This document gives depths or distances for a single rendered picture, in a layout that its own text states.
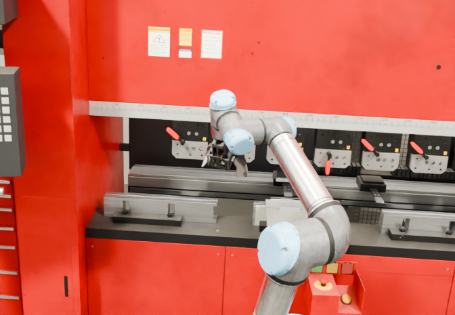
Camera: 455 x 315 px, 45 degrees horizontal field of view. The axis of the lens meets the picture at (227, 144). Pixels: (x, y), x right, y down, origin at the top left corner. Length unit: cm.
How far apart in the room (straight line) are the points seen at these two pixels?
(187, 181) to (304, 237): 146
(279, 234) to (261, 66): 109
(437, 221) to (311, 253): 135
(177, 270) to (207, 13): 109
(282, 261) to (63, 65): 121
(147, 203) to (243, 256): 48
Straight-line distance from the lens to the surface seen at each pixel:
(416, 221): 257
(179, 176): 269
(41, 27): 216
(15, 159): 202
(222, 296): 252
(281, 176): 241
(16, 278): 300
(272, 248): 131
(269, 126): 158
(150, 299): 257
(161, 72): 228
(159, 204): 247
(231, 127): 154
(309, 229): 132
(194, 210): 246
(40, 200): 235
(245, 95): 227
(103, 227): 246
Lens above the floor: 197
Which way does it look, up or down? 18 degrees down
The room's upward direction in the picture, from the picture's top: 3 degrees clockwise
